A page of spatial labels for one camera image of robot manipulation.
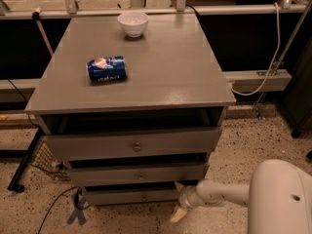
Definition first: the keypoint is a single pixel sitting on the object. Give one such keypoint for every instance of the white bowl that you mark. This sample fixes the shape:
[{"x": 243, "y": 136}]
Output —
[{"x": 133, "y": 23}]

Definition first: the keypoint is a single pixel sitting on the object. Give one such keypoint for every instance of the blue tape cross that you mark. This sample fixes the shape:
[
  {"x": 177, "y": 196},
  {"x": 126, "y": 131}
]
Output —
[{"x": 79, "y": 204}]

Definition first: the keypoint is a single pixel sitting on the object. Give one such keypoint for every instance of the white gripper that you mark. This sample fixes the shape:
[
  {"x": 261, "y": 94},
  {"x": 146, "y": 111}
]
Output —
[{"x": 186, "y": 197}]

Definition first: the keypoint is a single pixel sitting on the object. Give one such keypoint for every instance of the grey top drawer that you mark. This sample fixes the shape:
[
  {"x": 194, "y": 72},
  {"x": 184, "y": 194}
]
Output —
[{"x": 133, "y": 144}]

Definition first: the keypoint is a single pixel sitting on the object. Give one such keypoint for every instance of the grey bottom drawer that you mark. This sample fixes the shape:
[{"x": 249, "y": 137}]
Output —
[{"x": 131, "y": 193}]

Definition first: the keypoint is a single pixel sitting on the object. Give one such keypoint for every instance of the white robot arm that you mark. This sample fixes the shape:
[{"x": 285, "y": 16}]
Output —
[{"x": 278, "y": 198}]

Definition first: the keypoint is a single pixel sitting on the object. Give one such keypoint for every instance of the grey drawer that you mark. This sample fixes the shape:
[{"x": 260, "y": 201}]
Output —
[
  {"x": 133, "y": 144},
  {"x": 138, "y": 174},
  {"x": 131, "y": 193}
]

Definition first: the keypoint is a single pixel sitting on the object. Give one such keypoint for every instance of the wire mesh basket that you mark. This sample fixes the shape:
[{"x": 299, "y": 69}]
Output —
[{"x": 44, "y": 160}]

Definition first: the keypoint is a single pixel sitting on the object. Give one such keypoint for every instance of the grey middle drawer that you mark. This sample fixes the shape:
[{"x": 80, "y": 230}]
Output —
[{"x": 138, "y": 174}]

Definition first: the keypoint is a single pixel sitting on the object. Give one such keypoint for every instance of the thin metal stand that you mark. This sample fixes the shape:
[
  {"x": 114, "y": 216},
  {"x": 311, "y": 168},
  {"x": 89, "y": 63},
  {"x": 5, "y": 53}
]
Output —
[{"x": 273, "y": 68}]

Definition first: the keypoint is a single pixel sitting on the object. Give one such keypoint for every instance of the grey drawer cabinet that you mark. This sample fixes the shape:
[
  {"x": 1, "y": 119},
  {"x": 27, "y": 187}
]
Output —
[{"x": 173, "y": 82}]

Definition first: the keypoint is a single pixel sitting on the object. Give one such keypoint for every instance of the grey metal rail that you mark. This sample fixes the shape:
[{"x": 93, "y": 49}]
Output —
[{"x": 250, "y": 81}]

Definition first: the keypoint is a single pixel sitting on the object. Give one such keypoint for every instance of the black metal frame leg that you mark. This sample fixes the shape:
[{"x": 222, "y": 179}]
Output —
[{"x": 15, "y": 185}]

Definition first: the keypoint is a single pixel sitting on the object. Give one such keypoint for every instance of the wooden stick with black tip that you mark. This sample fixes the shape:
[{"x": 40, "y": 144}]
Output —
[{"x": 36, "y": 16}]

